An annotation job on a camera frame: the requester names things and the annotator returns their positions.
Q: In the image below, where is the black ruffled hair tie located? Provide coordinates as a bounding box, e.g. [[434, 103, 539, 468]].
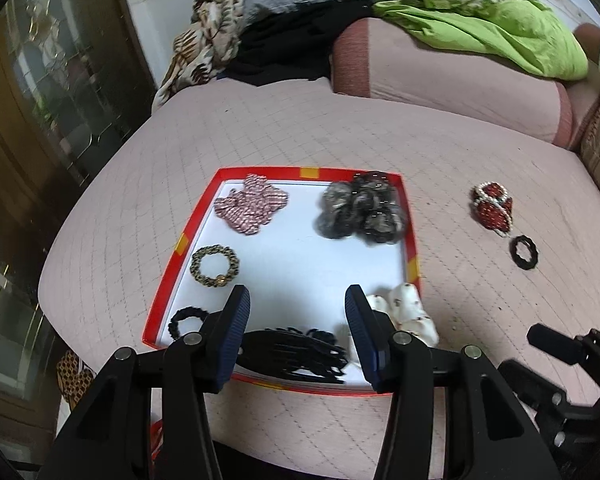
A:
[[508, 234, 540, 271]]

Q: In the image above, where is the black thin hair tie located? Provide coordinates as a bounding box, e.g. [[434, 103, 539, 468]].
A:
[[168, 306, 211, 340]]

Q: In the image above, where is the white dotted scrunchie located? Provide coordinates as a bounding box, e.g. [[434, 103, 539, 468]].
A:
[[366, 283, 439, 348]]

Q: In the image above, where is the red dotted scrunchie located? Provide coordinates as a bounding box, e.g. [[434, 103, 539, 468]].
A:
[[471, 181, 513, 236]]

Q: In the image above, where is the black hair comb clip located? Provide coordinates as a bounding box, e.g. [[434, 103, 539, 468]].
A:
[[236, 327, 349, 384]]

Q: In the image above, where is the gold black beaded bracelet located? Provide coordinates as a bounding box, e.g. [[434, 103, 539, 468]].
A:
[[189, 244, 242, 290]]

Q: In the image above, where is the grey furry scrunchie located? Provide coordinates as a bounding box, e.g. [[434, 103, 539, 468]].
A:
[[315, 171, 407, 245]]

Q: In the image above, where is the red white plaid scrunchie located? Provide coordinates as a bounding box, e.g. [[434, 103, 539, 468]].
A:
[[213, 174, 289, 235]]

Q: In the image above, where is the leopard pattern slipper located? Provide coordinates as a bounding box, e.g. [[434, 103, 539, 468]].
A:
[[56, 350, 95, 411]]

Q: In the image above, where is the pink quilted mattress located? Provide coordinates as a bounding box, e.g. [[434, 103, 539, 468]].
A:
[[36, 77, 600, 480]]

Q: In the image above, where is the red shallow box tray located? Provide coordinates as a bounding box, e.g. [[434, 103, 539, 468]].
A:
[[142, 164, 424, 399]]

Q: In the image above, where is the pink quilted bolster pillow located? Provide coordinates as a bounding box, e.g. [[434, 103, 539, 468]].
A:
[[332, 18, 572, 148]]

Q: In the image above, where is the lime green blanket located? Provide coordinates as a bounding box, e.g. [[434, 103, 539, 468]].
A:
[[374, 0, 588, 81]]

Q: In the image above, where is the wooden glass door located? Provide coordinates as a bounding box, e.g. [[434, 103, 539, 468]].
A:
[[0, 0, 154, 464]]

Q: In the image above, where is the leaf patterned cloth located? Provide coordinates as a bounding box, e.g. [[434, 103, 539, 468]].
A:
[[151, 0, 244, 113]]

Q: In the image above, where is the black cloth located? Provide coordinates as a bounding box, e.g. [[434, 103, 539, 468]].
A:
[[222, 0, 373, 87]]

